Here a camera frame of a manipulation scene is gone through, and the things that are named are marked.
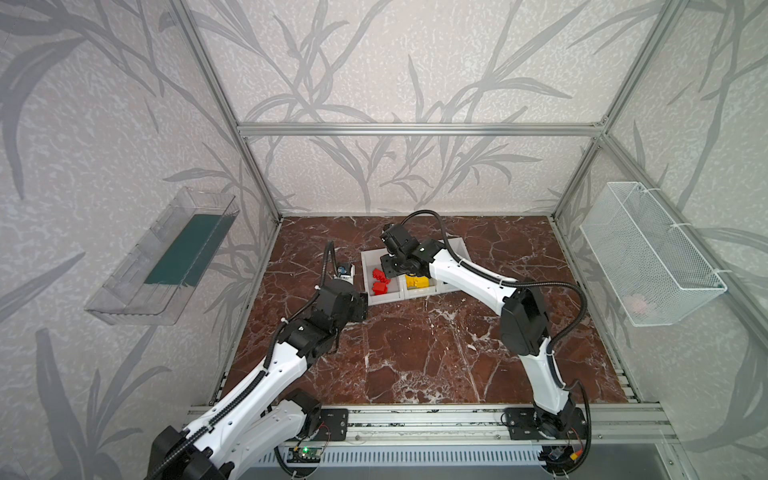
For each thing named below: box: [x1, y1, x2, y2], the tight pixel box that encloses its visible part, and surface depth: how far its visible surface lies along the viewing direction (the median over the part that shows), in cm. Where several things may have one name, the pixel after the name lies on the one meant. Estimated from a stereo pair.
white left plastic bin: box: [360, 248, 405, 306], surface depth 98 cm
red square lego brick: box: [372, 282, 388, 295], surface depth 99 cm
